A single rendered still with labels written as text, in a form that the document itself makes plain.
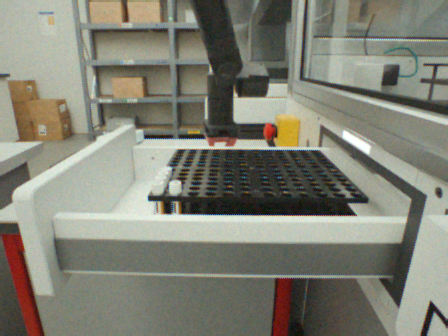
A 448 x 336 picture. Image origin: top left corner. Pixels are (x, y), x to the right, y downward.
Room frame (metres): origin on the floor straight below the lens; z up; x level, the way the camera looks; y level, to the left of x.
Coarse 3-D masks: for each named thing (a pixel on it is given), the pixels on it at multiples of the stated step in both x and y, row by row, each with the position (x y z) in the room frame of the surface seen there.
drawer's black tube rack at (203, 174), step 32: (192, 160) 0.39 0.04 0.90; (224, 160) 0.39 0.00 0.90; (256, 160) 0.39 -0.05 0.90; (288, 160) 0.39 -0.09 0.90; (320, 160) 0.40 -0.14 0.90; (192, 192) 0.29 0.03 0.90; (224, 192) 0.29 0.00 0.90; (256, 192) 0.28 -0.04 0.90; (288, 192) 0.28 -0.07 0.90; (320, 192) 0.28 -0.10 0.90; (352, 192) 0.28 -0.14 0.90
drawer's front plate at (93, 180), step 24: (96, 144) 0.37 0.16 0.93; (120, 144) 0.43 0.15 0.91; (72, 168) 0.29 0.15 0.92; (96, 168) 0.34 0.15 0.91; (120, 168) 0.42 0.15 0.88; (24, 192) 0.22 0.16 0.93; (48, 192) 0.24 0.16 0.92; (72, 192) 0.28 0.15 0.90; (96, 192) 0.33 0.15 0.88; (120, 192) 0.41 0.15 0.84; (24, 216) 0.22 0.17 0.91; (48, 216) 0.24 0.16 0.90; (24, 240) 0.22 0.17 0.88; (48, 240) 0.23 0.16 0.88; (48, 264) 0.22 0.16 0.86; (48, 288) 0.22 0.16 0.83
